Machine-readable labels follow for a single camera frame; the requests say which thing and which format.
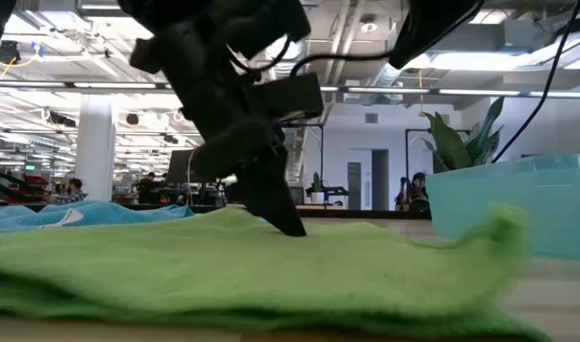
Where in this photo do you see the black aluminium table frame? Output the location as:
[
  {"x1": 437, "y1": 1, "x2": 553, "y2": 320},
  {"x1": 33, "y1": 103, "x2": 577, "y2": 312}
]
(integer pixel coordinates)
[{"x1": 0, "y1": 201, "x2": 433, "y2": 220}]

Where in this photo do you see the green translucent plastic basket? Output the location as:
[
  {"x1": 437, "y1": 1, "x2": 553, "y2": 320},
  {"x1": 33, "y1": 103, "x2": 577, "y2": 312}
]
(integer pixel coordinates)
[{"x1": 424, "y1": 152, "x2": 580, "y2": 261}]

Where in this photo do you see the black background frame stand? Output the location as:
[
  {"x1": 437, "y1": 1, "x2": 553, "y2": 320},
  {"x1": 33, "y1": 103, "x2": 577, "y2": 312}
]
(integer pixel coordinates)
[{"x1": 279, "y1": 122, "x2": 326, "y2": 206}]

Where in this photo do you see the green snake plant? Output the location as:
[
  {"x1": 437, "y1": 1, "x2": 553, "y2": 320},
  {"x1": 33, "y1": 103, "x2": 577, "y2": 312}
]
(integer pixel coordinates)
[{"x1": 421, "y1": 96, "x2": 505, "y2": 172}]

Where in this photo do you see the white building pillar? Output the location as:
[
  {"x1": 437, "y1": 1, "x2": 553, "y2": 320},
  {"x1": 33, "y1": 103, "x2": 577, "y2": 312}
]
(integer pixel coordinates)
[{"x1": 74, "y1": 94, "x2": 118, "y2": 203}]

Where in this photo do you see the black background monitor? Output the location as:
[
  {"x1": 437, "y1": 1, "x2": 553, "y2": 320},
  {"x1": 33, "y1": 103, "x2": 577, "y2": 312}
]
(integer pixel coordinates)
[{"x1": 167, "y1": 149, "x2": 210, "y2": 185}]

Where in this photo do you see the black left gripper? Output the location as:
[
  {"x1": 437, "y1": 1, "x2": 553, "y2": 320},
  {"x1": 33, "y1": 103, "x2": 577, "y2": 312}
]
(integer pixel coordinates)
[{"x1": 129, "y1": 23, "x2": 313, "y2": 238}]

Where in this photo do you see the green microfiber towel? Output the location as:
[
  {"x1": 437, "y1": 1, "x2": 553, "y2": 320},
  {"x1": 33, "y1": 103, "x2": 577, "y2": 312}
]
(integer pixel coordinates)
[{"x1": 0, "y1": 203, "x2": 552, "y2": 342}]

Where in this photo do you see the blue microfiber towel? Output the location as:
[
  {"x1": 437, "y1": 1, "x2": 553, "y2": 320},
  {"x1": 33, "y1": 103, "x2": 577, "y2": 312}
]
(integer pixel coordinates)
[{"x1": 0, "y1": 199, "x2": 196, "y2": 235}]

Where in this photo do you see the dark doorway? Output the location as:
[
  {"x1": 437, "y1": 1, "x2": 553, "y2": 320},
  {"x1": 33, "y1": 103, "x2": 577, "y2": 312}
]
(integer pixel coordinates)
[{"x1": 371, "y1": 149, "x2": 390, "y2": 211}]

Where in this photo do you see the small background potted plant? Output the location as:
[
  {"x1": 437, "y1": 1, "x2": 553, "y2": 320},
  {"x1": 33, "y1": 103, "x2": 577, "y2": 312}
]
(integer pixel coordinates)
[{"x1": 309, "y1": 171, "x2": 327, "y2": 205}]

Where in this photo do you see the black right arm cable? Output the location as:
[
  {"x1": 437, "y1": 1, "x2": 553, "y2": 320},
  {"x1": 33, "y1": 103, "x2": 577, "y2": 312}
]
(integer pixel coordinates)
[{"x1": 490, "y1": 0, "x2": 580, "y2": 163}]

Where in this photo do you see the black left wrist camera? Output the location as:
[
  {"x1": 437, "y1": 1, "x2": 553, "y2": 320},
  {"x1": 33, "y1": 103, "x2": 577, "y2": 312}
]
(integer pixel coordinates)
[{"x1": 258, "y1": 72, "x2": 325, "y2": 121}]

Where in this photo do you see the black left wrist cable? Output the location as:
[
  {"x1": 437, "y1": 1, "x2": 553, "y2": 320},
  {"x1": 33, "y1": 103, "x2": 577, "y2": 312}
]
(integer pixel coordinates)
[{"x1": 226, "y1": 32, "x2": 291, "y2": 76}]

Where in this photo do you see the person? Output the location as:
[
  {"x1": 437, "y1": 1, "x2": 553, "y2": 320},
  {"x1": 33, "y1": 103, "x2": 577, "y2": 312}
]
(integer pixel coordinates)
[
  {"x1": 396, "y1": 171, "x2": 431, "y2": 213},
  {"x1": 54, "y1": 178, "x2": 85, "y2": 205},
  {"x1": 137, "y1": 171, "x2": 160, "y2": 204}
]

